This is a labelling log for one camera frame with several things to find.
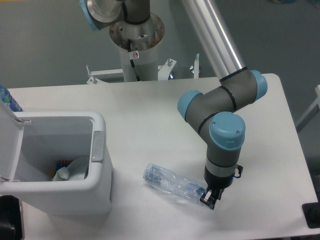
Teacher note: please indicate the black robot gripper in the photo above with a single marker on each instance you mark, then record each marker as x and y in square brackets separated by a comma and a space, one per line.
[215, 188]

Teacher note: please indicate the clear plastic water bottle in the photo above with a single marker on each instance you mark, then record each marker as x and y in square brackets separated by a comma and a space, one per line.
[169, 181]

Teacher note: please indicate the white paper tissue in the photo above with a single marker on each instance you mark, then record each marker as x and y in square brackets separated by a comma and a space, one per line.
[78, 170]

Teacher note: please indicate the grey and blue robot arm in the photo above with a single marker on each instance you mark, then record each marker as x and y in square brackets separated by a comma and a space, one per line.
[213, 114]

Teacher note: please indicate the white plastic trash can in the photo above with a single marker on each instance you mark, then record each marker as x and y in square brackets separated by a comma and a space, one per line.
[52, 136]

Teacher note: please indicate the white trash can lid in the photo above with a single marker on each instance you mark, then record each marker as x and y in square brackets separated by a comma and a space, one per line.
[11, 136]

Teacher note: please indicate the blue patterned cylinder can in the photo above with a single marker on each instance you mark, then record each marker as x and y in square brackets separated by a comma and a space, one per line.
[9, 101]

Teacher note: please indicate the black clamp bottom right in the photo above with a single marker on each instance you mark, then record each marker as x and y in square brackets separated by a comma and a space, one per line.
[312, 214]

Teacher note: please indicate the blue and orange snack wrapper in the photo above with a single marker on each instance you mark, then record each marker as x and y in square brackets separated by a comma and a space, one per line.
[59, 164]

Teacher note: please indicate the black device bottom left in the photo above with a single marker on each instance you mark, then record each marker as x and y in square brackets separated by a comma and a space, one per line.
[10, 218]

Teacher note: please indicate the white bracket with bolt right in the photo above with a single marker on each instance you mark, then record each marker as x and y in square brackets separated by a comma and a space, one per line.
[195, 68]

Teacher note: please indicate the white bracket with bolt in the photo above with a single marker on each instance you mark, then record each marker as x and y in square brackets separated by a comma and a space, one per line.
[104, 76]
[165, 71]
[195, 68]

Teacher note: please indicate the white metal frame right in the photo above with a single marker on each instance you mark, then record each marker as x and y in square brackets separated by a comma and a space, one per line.
[310, 112]

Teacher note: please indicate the white bracket with bolt middle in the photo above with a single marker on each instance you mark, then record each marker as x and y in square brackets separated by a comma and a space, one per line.
[165, 71]

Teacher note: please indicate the white bracket with bolt left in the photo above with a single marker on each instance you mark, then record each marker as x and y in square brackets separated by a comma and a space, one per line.
[104, 76]

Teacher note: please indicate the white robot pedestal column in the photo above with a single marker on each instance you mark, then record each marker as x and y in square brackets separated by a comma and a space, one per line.
[138, 48]

